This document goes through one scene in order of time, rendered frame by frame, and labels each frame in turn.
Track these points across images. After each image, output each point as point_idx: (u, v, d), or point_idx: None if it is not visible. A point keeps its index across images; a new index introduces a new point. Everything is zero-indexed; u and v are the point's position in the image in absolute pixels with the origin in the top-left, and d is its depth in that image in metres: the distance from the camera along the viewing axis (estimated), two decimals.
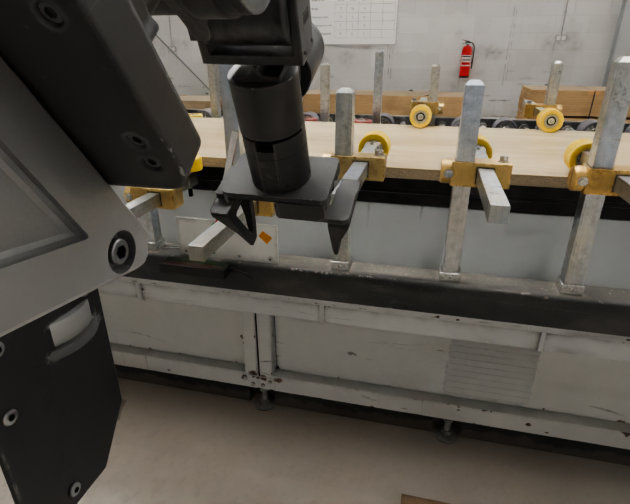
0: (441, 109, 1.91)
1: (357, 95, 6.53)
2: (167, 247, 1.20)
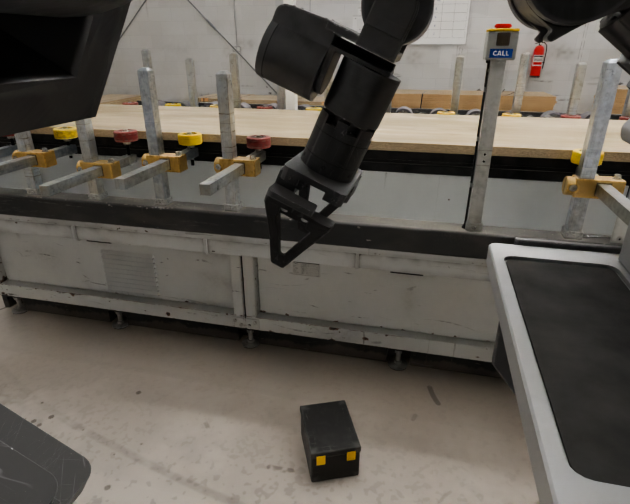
0: None
1: (436, 94, 6.60)
2: (589, 236, 1.27)
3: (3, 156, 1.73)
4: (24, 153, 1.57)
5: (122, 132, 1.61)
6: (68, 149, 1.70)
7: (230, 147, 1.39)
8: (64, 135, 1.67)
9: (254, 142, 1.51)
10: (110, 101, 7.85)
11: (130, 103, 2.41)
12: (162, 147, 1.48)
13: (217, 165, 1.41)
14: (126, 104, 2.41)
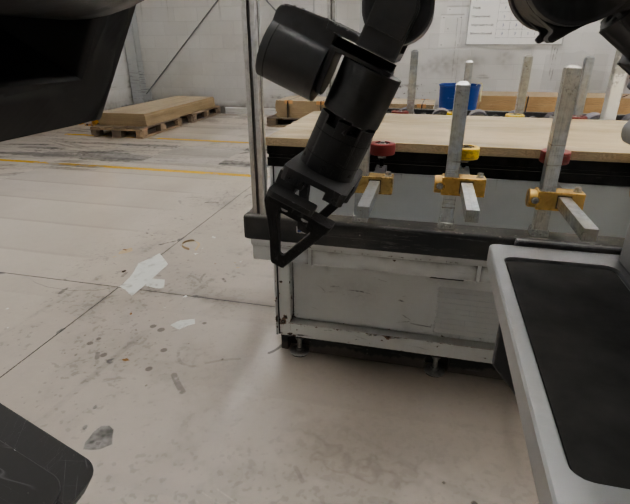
0: None
1: (543, 96, 6.29)
2: None
3: None
4: (456, 180, 1.26)
5: (564, 153, 1.30)
6: (469, 172, 1.40)
7: None
8: (473, 156, 1.37)
9: None
10: (186, 103, 7.55)
11: (404, 112, 2.11)
12: None
13: None
14: (400, 113, 2.11)
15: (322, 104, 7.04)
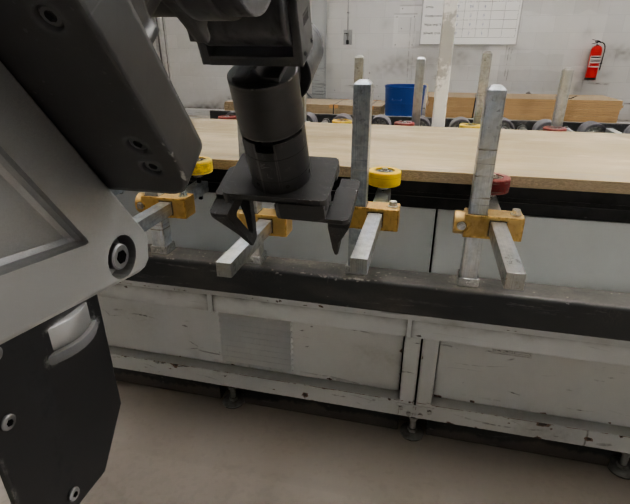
0: None
1: None
2: None
3: None
4: (154, 199, 1.11)
5: None
6: (201, 188, 1.24)
7: (486, 198, 0.93)
8: (199, 170, 1.21)
9: (494, 185, 1.05)
10: None
11: (229, 117, 1.95)
12: (367, 194, 1.01)
13: (462, 224, 0.95)
14: (224, 118, 1.95)
15: None
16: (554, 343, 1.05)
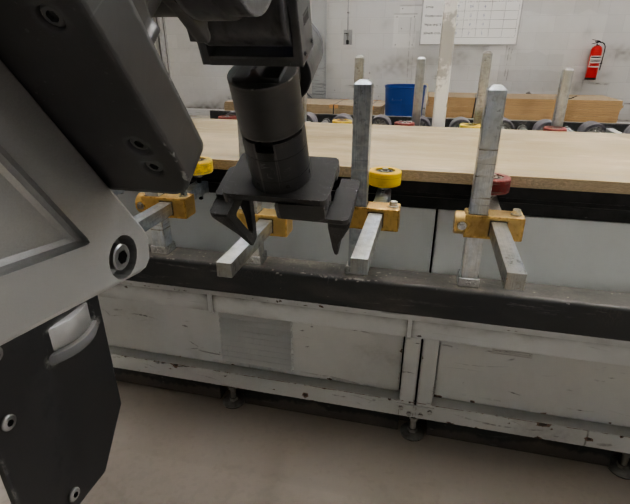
0: None
1: None
2: None
3: None
4: (155, 199, 1.11)
5: None
6: (201, 188, 1.24)
7: (486, 198, 0.93)
8: (199, 170, 1.21)
9: (494, 185, 1.05)
10: None
11: (229, 117, 1.95)
12: (367, 194, 1.01)
13: (463, 224, 0.95)
14: (224, 119, 1.95)
15: None
16: (554, 343, 1.05)
